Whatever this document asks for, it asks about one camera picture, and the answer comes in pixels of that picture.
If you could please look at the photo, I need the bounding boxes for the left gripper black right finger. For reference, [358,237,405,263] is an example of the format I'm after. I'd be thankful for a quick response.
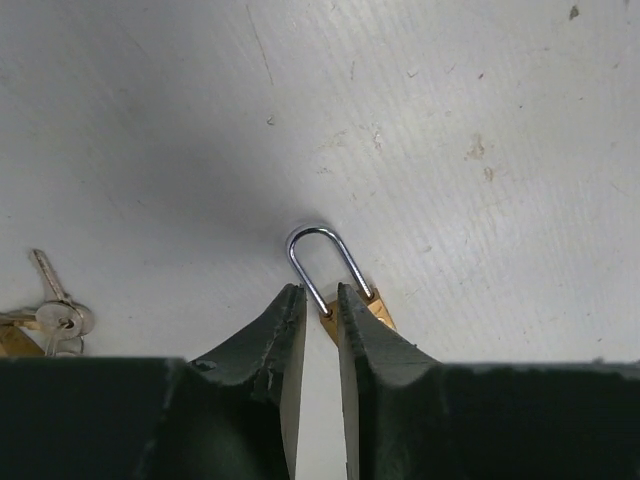
[337,284,639,479]

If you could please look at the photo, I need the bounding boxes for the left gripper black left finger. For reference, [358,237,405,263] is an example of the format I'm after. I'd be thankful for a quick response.
[1,284,306,479]

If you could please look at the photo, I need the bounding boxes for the small brass padlock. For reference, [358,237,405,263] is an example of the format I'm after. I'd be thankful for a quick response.
[286,223,396,342]

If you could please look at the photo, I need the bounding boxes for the silver key set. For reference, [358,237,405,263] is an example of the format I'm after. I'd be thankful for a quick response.
[1,249,95,357]

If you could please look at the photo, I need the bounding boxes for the large brass padlock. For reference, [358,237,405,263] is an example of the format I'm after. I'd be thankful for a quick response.
[0,325,45,358]

